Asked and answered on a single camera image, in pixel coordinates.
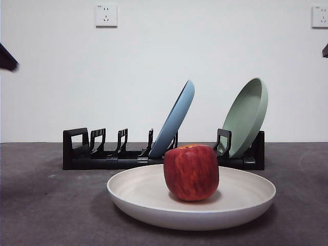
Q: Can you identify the red apple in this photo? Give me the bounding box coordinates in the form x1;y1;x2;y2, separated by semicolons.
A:
163;143;220;202

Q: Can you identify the cream yellow plate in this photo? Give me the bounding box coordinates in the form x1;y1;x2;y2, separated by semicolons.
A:
106;163;277;231

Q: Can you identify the green plate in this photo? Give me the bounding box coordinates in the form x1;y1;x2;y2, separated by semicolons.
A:
221;77;269;158

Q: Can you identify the black plate rack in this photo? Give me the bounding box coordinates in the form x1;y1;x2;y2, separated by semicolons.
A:
63;127;265;171

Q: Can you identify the blue plate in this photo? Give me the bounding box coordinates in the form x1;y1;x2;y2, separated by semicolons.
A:
148;79;195;159

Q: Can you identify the white wall socket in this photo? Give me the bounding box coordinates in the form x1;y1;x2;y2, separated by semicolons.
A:
311;5;328;29
95;3;118;28

